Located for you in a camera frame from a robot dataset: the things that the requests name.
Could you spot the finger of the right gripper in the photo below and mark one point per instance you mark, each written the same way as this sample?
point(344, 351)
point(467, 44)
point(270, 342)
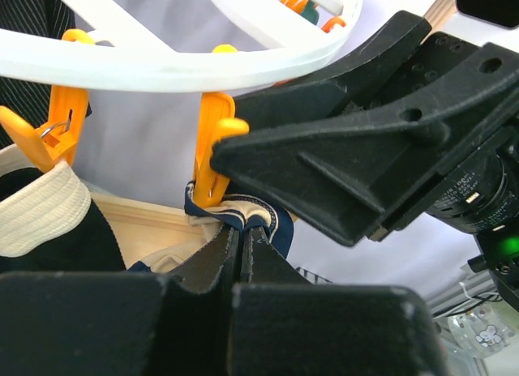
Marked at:
point(354, 78)
point(354, 175)

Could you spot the black underwear white waistband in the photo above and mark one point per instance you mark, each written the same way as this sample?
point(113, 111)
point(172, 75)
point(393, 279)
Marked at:
point(49, 221)

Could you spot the wooden drying rack frame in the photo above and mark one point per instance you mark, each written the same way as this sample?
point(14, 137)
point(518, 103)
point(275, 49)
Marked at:
point(139, 147)

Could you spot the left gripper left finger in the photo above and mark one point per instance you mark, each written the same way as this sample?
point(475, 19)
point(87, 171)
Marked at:
point(210, 266)

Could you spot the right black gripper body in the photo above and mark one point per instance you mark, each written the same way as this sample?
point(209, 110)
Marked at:
point(473, 152)

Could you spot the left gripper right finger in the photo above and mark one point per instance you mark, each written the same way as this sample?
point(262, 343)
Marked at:
point(262, 263)

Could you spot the beige underwear navy trim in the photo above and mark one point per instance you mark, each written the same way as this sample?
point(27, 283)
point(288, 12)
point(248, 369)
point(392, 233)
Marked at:
point(238, 209)

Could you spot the orange clothes peg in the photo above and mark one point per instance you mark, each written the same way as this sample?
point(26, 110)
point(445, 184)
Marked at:
point(56, 140)
point(217, 121)

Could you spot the black striped boxer shorts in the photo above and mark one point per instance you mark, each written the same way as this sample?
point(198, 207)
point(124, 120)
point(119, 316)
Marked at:
point(36, 19)

